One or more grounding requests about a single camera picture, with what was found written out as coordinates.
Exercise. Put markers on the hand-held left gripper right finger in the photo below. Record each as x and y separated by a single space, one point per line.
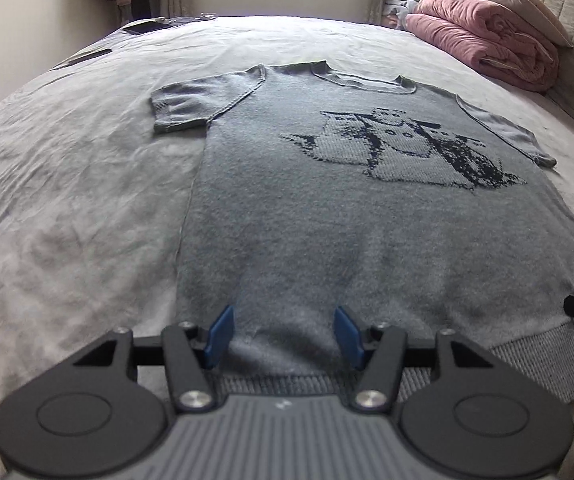
347 335

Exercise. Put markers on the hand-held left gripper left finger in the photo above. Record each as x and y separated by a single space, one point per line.
219 334

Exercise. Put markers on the grey knit sweater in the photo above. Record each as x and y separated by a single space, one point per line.
317 230

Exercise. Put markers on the bed with grey sheet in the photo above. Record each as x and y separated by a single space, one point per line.
77 185

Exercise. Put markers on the pink folded quilt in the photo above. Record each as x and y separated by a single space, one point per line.
477 35

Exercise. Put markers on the dark flat device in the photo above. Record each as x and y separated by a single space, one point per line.
89 56

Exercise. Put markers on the black tablet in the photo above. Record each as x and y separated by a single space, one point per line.
147 27

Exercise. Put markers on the light blue folded blanket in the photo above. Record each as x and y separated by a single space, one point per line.
397 10

